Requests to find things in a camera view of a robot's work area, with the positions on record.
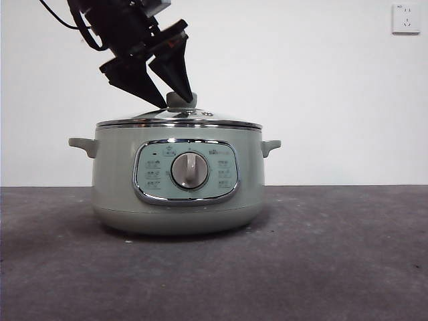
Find glass lid with green knob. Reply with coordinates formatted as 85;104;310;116
96;92;263;130

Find pale green electric pot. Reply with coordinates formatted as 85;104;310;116
68;124;282;237

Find pale grey left wrist camera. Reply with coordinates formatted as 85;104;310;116
141;0;173;17

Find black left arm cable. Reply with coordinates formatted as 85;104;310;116
39;0;105;51

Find white wall socket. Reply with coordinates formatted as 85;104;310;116
391;3;421;35

